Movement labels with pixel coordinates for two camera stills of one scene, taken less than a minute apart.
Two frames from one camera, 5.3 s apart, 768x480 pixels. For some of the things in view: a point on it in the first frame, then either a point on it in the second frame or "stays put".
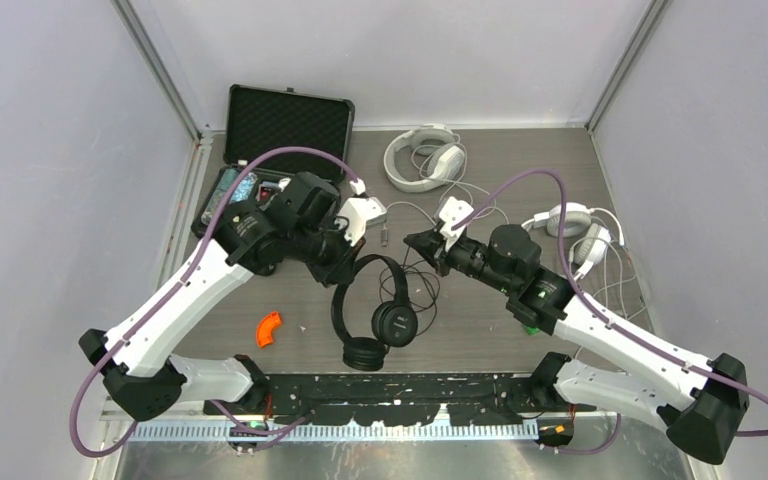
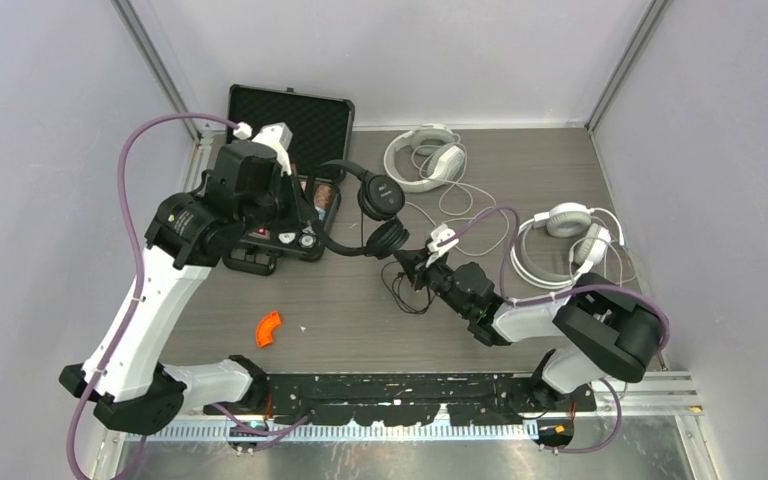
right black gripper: [432, 245] → [415, 260]
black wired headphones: [394, 323] → [381, 198]
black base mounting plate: [396, 399] stays put
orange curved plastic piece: [265, 327] stays put
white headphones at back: [442, 150] stays put
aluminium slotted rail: [411, 431] stays put
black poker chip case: [263, 119] stays put
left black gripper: [343, 267] → [301, 215]
